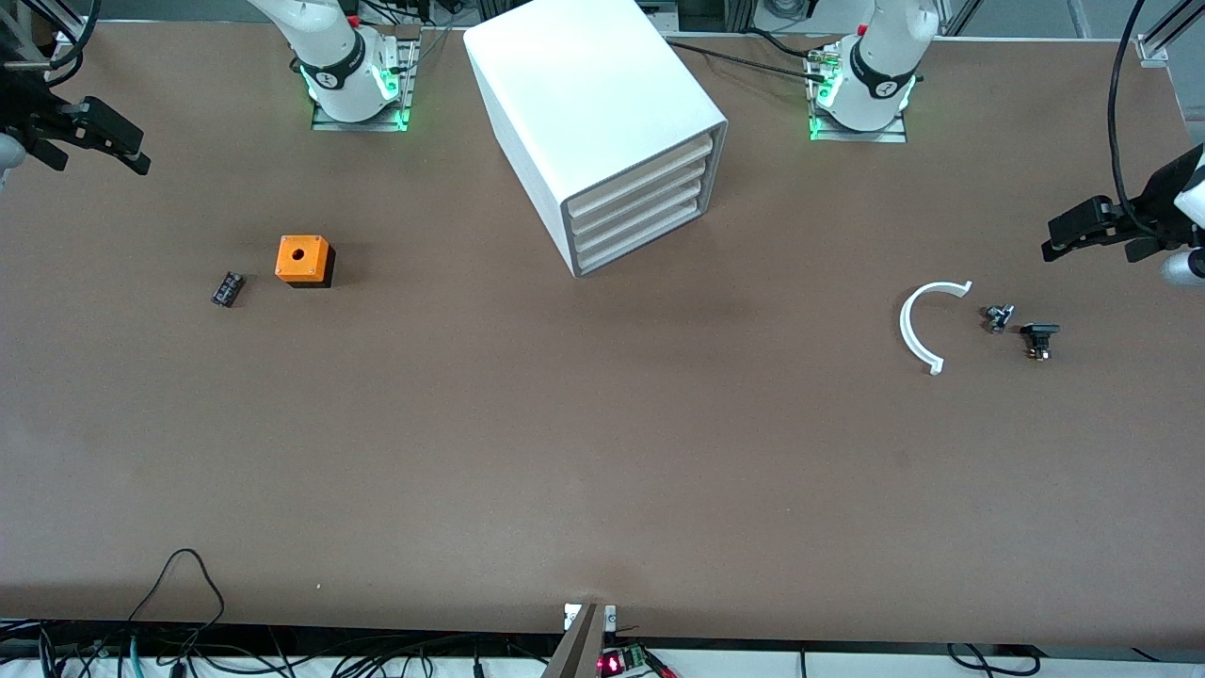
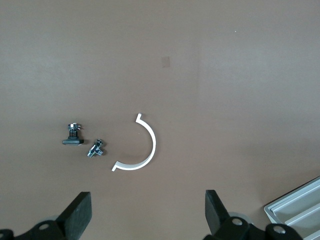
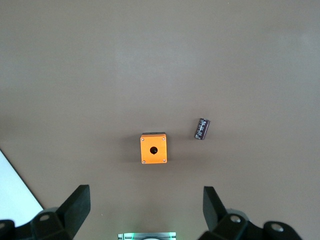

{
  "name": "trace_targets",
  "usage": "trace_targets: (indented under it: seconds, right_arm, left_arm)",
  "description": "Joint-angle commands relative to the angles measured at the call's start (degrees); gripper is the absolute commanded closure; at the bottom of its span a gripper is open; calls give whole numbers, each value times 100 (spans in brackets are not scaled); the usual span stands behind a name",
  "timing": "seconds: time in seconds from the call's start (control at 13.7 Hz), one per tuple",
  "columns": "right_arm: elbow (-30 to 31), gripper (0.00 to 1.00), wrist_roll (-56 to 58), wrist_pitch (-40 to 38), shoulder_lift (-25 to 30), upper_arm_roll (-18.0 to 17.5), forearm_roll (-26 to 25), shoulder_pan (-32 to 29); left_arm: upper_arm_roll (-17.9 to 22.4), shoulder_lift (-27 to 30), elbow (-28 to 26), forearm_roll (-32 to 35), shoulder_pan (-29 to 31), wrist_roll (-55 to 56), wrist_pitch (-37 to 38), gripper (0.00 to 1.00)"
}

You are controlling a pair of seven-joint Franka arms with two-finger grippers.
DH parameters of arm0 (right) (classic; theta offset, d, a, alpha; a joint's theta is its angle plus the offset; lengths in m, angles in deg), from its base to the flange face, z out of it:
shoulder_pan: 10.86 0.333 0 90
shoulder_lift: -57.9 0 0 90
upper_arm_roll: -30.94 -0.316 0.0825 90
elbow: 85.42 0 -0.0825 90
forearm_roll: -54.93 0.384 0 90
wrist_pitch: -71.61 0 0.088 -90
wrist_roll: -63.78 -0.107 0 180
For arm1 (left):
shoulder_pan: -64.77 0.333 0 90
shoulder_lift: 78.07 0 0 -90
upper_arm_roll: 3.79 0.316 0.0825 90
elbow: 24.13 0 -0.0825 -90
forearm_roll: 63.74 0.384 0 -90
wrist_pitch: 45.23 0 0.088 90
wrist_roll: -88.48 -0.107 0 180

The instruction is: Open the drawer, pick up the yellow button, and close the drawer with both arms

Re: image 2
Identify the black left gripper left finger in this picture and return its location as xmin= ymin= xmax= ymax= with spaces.
xmin=14 ymin=191 xmax=93 ymax=240

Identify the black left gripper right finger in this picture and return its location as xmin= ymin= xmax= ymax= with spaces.
xmin=205 ymin=189 xmax=251 ymax=240

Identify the white plastic drawer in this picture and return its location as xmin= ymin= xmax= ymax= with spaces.
xmin=298 ymin=223 xmax=320 ymax=240
xmin=284 ymin=203 xmax=320 ymax=237
xmin=271 ymin=186 xmax=320 ymax=225

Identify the white drawer cabinet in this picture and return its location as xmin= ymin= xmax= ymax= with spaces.
xmin=264 ymin=175 xmax=320 ymax=240

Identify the chrome metal fitting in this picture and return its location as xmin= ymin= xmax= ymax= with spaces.
xmin=87 ymin=138 xmax=107 ymax=159

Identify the white semicircular clamp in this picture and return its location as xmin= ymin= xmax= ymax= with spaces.
xmin=111 ymin=112 xmax=157 ymax=173

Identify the black push switch component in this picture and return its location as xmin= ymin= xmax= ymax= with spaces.
xmin=61 ymin=121 xmax=85 ymax=146

